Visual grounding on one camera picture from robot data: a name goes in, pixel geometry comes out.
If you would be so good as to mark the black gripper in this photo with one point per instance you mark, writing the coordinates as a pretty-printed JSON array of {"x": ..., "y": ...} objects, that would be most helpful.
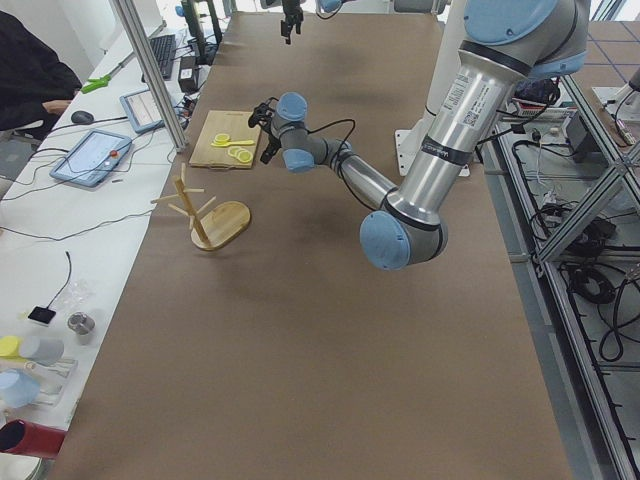
[
  {"x": 273, "y": 141},
  {"x": 290, "y": 11}
]

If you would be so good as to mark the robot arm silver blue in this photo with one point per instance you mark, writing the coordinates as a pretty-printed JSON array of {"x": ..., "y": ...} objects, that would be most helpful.
[
  {"x": 324, "y": 9},
  {"x": 503, "y": 43}
]

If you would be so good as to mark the wooden cup storage rack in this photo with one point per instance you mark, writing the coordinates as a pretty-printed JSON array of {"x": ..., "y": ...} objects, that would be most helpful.
[{"x": 211, "y": 226}]

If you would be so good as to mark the grey plastic cup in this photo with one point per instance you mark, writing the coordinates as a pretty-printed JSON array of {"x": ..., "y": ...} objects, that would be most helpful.
[{"x": 45, "y": 351}]

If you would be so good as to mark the yellow plastic cup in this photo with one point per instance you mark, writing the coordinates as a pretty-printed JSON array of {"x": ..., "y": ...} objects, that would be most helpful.
[{"x": 10, "y": 346}]

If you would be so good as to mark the light blue plastic cup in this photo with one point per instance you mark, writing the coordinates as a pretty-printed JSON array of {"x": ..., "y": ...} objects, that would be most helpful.
[{"x": 18, "y": 388}]

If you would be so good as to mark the lemon slice front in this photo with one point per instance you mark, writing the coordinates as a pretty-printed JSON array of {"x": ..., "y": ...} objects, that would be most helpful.
[{"x": 244, "y": 156}]

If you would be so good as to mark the yellow plastic knife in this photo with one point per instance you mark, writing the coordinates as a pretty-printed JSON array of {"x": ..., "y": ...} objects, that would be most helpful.
[{"x": 237, "y": 143}]

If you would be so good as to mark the wooden cutting board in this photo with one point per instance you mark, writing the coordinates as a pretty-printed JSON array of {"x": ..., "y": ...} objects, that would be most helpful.
[{"x": 232, "y": 122}]

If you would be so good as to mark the lemon slice near knife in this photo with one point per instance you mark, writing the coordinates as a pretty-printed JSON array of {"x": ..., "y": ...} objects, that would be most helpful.
[{"x": 221, "y": 139}]

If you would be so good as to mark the black power adapter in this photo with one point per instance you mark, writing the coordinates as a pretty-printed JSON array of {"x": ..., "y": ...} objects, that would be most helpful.
[{"x": 188, "y": 78}]

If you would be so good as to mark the black keyboard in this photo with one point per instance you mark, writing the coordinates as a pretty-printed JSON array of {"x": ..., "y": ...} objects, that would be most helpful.
[{"x": 163, "y": 48}]

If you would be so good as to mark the teach pendant tablet far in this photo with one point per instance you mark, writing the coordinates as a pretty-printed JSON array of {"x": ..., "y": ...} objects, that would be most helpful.
[{"x": 141, "y": 110}]

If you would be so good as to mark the teach pendant tablet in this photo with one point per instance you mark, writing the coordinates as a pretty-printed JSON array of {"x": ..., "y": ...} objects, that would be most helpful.
[
  {"x": 92, "y": 159},
  {"x": 141, "y": 110}
]

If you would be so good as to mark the teach pendant tablet near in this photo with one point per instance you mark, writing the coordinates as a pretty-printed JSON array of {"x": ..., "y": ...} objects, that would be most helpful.
[{"x": 92, "y": 159}]

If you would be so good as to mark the black computer mouse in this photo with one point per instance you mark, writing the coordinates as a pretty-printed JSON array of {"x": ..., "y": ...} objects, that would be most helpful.
[{"x": 82, "y": 117}]

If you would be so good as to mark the clear plastic bag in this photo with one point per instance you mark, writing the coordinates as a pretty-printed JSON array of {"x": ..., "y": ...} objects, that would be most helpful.
[{"x": 75, "y": 295}]

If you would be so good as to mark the person in black clothes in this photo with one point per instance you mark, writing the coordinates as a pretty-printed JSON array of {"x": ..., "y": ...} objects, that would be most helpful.
[{"x": 35, "y": 85}]

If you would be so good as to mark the steel canister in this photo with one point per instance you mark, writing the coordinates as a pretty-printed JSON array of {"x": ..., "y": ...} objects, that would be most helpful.
[{"x": 83, "y": 327}]

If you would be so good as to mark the small black box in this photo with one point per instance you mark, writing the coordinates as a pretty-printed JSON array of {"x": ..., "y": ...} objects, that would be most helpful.
[{"x": 42, "y": 315}]

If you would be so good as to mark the red thermos bottle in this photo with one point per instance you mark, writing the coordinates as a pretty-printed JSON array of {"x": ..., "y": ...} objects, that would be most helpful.
[{"x": 21, "y": 437}]

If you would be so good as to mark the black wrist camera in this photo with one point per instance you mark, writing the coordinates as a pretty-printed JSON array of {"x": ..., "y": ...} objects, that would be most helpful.
[{"x": 261, "y": 116}]

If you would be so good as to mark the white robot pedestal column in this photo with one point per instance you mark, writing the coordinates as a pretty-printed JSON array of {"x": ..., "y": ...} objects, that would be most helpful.
[{"x": 448, "y": 60}]

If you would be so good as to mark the aluminium frame post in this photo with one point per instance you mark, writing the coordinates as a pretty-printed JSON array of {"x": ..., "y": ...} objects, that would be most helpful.
[{"x": 136, "y": 34}]

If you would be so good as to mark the green handled tool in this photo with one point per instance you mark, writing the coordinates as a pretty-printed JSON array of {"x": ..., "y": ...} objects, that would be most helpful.
[{"x": 93, "y": 84}]

